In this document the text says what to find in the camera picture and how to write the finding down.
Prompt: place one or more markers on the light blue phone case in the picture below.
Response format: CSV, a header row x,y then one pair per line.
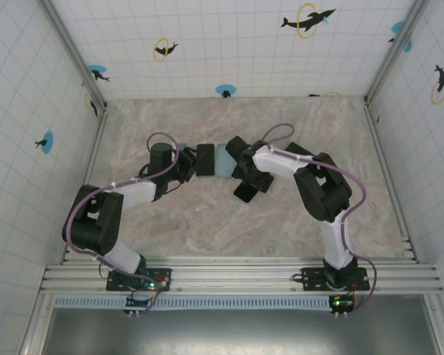
x,y
181,145
223,162

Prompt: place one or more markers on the black smartphone purple frame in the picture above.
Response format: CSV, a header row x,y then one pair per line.
x,y
246,194

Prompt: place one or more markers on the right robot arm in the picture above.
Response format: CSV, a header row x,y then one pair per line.
x,y
325,192

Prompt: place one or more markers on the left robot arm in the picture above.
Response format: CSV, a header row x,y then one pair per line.
x,y
92,222

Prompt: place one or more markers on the penguin blue oval sticker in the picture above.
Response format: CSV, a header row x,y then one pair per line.
x,y
225,88

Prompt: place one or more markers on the shark blue oval sticker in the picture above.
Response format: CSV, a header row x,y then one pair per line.
x,y
96,69

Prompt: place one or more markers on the seal blue oval sticker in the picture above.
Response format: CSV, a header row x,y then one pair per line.
x,y
49,142

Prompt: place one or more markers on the small circuit board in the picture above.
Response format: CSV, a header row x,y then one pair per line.
x,y
163,282

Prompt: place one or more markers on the black controller box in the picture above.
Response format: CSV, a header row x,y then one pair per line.
x,y
342,304
137,302

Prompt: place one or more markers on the grey metal sheet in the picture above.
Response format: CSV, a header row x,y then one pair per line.
x,y
244,333

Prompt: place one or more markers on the blue patch sticker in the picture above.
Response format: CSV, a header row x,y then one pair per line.
x,y
397,26

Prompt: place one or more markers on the aluminium floor rail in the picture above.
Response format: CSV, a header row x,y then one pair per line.
x,y
387,166
93,155

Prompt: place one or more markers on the wide aluminium mounting rail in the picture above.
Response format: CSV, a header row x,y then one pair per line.
x,y
225,275

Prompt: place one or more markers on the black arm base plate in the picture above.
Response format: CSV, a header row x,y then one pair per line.
x,y
311,283
112,284

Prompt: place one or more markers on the aluminium frame post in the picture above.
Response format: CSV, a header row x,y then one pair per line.
x,y
437,325
397,48
37,325
74,55

